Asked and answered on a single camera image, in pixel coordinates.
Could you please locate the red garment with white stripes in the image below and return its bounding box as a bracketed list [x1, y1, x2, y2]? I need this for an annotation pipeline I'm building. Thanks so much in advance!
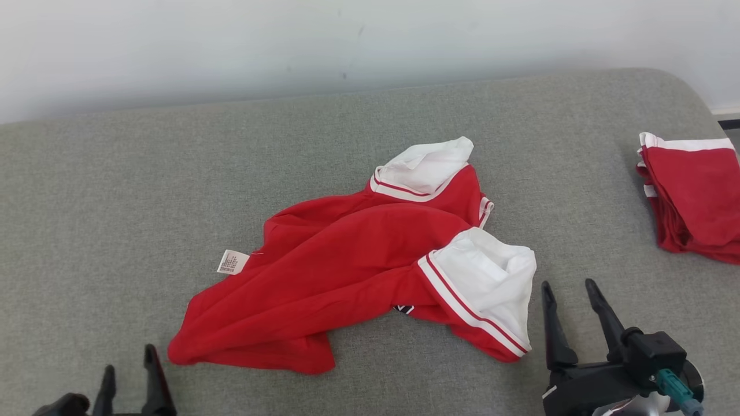
[636, 132, 740, 265]

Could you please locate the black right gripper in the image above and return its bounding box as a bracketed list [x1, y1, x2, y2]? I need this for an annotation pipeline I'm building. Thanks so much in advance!
[541, 278, 657, 416]

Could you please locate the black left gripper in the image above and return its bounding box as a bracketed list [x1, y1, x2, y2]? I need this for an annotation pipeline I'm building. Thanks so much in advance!
[32, 344, 177, 416]

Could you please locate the red garment with white sleeves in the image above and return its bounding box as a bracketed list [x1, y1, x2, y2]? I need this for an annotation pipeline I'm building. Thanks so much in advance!
[168, 136, 537, 375]

